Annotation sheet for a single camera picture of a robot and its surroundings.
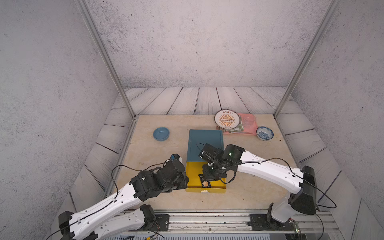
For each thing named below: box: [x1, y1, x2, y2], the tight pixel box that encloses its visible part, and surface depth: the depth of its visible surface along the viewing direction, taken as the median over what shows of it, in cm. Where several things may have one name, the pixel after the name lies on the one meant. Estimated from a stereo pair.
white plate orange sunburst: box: [214, 109, 241, 130], surface depth 117 cm
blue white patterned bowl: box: [256, 126, 274, 141], surface depth 109 cm
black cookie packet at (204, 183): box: [198, 174, 211, 188], surface depth 71 cm
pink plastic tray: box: [216, 113, 258, 135], surface depth 113 cm
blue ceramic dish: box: [153, 127, 170, 142], surface depth 108 cm
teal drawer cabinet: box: [186, 129, 225, 162], surface depth 82 cm
